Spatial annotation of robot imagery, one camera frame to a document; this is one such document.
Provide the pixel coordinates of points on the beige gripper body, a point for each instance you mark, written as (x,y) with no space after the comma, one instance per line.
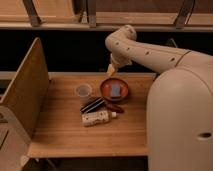
(119,61)

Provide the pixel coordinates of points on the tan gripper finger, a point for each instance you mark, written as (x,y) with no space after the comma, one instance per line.
(111,70)

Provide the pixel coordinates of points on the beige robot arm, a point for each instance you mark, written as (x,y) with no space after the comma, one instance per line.
(179,104)

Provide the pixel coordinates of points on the red ceramic bowl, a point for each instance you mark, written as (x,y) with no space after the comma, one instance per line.
(105,88)

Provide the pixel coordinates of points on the translucent plastic cup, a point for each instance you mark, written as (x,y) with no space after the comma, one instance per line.
(83,91)

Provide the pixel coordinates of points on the blue sponge in bowl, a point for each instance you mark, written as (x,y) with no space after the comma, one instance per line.
(115,91)

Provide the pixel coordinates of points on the dark red sausage object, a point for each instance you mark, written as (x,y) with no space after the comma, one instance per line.
(114,108)

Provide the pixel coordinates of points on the left wooden side panel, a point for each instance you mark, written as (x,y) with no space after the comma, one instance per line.
(22,101)

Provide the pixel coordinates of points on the wooden shelf rail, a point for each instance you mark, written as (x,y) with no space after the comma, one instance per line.
(104,15)

